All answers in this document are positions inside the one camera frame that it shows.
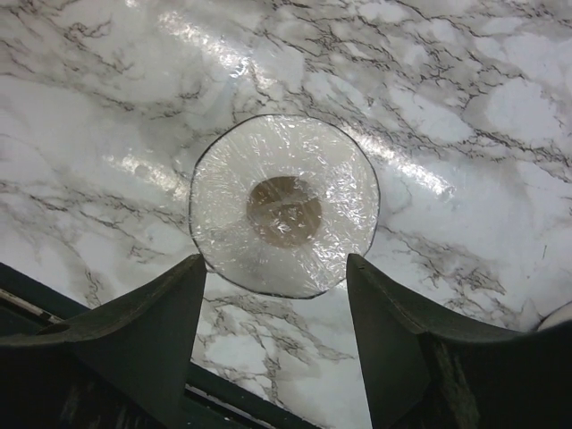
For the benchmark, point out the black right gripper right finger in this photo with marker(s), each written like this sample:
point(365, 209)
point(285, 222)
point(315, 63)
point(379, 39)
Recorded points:
point(425, 366)

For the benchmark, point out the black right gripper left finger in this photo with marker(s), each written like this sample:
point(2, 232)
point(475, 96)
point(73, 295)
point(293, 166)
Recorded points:
point(120, 365)

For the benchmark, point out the black roll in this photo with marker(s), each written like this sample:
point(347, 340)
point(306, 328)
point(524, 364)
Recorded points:
point(278, 203)
point(559, 316)

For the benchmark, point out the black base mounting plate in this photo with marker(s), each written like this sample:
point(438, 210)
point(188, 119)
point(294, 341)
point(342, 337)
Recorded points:
point(209, 401)

